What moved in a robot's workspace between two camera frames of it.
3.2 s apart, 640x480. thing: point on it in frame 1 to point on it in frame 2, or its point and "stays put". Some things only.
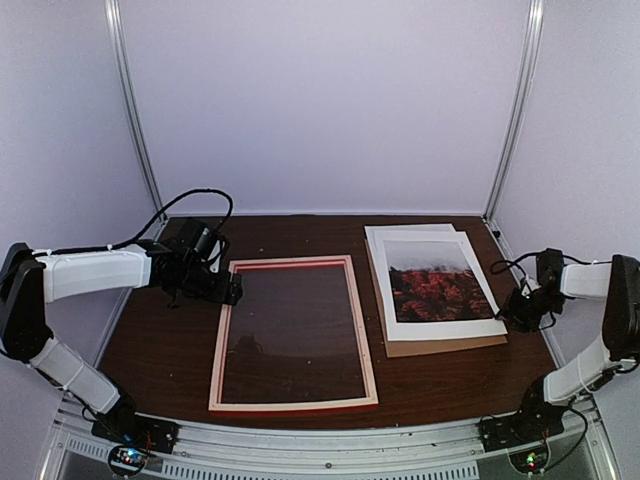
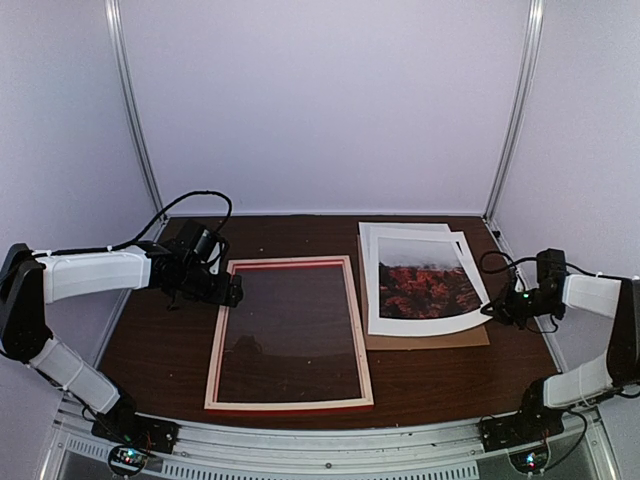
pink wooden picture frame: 370,400 stays put
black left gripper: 225,291 stays put
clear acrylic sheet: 291,337 stays put
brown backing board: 408,347 to 476,334
